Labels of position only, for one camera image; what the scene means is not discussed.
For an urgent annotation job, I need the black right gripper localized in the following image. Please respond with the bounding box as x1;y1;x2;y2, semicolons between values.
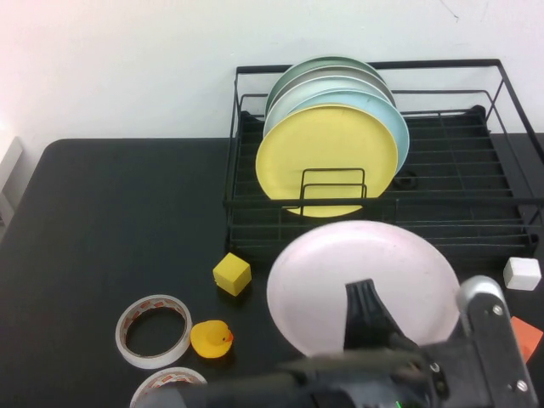
278;278;481;386

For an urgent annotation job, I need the pink round plate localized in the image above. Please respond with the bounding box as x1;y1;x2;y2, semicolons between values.
266;219;463;358

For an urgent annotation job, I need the yellow round plate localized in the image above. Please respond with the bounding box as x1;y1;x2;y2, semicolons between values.
255;104;400;219

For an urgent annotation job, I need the light blue round plate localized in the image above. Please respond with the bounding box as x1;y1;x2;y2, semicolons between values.
288;88;411;178

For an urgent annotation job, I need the pale mint round plate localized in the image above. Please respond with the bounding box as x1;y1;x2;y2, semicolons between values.
263;75;396;139

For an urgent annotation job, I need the grey round plate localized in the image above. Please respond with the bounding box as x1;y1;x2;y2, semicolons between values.
267;65;388;116

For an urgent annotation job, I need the dark green round plate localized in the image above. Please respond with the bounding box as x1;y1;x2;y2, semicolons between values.
264;55;386;118

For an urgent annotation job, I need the yellow foam cube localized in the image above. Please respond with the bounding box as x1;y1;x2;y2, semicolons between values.
212;252;252;298

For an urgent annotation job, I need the yellow rubber duck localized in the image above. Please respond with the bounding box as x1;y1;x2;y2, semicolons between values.
190;319;235;360

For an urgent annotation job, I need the white foam cube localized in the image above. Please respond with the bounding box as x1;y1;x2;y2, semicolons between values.
502;256;542;292

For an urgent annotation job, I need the orange foam cube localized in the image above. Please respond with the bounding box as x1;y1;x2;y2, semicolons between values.
509;315;544;365

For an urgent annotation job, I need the white tape roll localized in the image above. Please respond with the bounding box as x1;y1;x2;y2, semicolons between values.
115;293;193;370
129;365;208;408

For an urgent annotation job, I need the black wire dish rack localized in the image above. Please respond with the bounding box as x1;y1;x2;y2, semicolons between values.
224;58;544;267

